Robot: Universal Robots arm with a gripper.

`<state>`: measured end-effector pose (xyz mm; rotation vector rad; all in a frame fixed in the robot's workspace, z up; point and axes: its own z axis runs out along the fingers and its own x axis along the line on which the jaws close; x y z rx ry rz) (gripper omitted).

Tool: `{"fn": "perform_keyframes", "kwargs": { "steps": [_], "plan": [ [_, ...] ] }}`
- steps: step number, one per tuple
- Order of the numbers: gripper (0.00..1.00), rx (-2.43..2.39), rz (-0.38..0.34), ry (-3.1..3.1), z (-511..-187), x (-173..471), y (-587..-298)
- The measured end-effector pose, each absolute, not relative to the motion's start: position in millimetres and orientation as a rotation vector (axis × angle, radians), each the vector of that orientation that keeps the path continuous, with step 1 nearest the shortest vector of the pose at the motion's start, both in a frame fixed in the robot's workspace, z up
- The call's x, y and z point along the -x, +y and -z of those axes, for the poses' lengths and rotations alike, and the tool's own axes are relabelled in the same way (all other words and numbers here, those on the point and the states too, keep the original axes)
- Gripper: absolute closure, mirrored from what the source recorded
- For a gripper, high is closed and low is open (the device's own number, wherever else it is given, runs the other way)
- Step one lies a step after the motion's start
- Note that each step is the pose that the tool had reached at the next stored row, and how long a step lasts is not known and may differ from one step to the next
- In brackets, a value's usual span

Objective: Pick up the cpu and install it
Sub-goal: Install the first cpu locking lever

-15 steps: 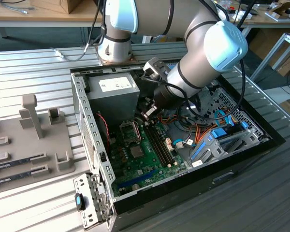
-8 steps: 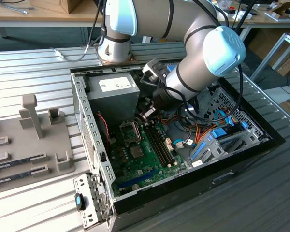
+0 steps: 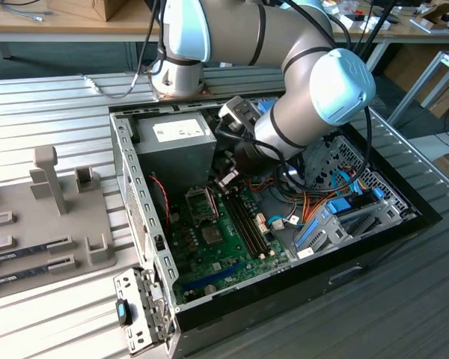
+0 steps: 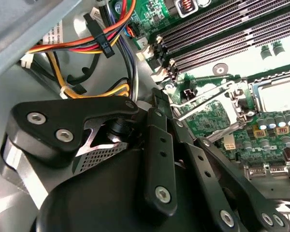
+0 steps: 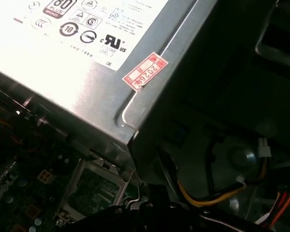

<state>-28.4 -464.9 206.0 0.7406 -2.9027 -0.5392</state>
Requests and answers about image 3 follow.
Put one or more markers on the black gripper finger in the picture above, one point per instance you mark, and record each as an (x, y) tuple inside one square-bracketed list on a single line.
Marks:
[(228, 180), (224, 161)]

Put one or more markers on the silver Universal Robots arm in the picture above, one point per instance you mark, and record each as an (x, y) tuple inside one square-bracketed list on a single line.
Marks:
[(239, 33)]

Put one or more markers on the CPU socket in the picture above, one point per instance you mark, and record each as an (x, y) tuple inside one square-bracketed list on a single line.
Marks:
[(224, 236)]

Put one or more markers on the black RAM slot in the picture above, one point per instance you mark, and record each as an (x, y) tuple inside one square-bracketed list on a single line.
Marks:
[(252, 226), (241, 226), (246, 226), (257, 226)]

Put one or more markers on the grey power supply unit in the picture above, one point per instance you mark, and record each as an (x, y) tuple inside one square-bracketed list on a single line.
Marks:
[(176, 161)]

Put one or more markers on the pale board connector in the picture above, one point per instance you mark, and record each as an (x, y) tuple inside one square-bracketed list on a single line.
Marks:
[(260, 218), (265, 228)]

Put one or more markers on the blue drive cage latch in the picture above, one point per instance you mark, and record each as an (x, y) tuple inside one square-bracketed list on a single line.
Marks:
[(265, 104)]

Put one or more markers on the black case fan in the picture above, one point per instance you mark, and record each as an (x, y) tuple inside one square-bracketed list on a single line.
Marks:
[(160, 202)]

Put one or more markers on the green motherboard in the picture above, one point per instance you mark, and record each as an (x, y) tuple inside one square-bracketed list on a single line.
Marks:
[(224, 261)]

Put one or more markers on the black open PC case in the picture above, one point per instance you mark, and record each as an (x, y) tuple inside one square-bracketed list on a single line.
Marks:
[(140, 194)]

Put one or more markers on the blue disk carrier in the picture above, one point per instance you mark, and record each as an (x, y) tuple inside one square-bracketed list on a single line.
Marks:
[(338, 206)]

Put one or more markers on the blue expansion slot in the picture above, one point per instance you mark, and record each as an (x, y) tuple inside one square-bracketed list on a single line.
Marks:
[(209, 277)]

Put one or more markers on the silver coin battery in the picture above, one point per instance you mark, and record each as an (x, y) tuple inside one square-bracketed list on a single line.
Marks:
[(209, 289)]

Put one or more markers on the metal disk bay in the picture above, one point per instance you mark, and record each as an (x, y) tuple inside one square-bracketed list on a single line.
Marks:
[(391, 215)]

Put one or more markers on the grey parts rack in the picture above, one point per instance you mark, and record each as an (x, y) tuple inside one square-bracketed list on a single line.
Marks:
[(82, 217)]

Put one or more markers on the small white box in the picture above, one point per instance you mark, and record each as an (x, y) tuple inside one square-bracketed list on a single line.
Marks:
[(346, 20)]

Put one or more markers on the black latch with blue button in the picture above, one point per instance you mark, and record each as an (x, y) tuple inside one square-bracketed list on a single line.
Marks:
[(122, 312)]

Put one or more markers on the black stand pole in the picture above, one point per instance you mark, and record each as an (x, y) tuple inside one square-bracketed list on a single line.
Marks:
[(376, 33)]

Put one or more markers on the closed cardboard box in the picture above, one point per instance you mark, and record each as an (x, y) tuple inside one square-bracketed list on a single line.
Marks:
[(97, 7)]

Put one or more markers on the wooden desk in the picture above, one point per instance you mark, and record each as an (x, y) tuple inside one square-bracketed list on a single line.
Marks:
[(22, 22), (408, 31)]

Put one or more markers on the open cardboard box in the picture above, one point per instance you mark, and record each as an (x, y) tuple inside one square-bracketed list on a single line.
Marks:
[(434, 15)]

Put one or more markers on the dark RAM stick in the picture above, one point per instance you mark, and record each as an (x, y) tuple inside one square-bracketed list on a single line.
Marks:
[(7, 256), (7, 279)]

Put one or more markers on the blue disk bay rail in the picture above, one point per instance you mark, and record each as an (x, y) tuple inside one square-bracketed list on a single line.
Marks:
[(307, 232)]

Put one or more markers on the metal expansion card bracket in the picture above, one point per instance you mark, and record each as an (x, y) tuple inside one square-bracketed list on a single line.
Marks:
[(131, 284)]

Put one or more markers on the aluminium profile frame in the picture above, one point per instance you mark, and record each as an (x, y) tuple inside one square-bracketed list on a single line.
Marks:
[(417, 86)]

